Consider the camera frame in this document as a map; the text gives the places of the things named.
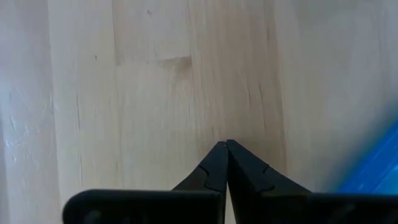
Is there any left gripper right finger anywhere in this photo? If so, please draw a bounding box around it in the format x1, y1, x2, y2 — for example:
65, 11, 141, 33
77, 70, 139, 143
226, 139, 398, 224

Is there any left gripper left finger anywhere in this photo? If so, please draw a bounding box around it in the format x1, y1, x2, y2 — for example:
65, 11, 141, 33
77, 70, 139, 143
62, 141, 229, 224

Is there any blue plastic case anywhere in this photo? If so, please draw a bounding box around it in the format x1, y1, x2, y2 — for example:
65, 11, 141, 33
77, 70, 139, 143
326, 118, 398, 195

